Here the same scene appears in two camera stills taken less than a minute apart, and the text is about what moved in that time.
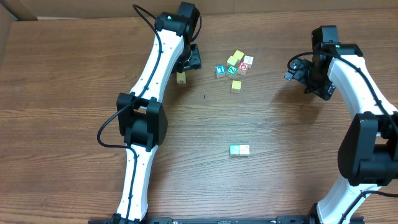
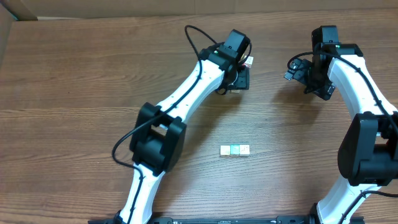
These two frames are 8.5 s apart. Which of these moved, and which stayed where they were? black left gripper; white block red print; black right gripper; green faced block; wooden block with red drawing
Moved: black left gripper
Stayed: white block red print; black right gripper; green faced block; wooden block with red drawing
